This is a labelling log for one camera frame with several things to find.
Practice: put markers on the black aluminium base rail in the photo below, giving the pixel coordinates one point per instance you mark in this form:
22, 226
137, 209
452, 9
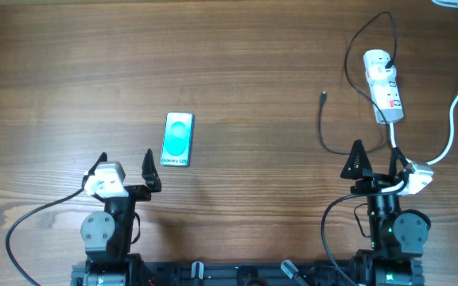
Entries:
285, 273

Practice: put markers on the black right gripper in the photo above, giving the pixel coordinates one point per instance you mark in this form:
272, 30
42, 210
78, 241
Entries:
376, 183

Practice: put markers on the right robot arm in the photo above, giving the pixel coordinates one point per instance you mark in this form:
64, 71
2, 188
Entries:
397, 236

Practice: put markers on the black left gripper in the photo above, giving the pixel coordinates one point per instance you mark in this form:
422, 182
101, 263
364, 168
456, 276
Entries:
132, 191

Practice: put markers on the white power strip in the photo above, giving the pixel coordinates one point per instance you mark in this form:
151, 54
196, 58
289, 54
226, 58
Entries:
383, 86

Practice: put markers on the turquoise screen smartphone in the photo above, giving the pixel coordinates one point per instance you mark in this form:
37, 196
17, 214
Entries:
177, 139

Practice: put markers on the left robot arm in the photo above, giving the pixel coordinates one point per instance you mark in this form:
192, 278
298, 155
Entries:
108, 234

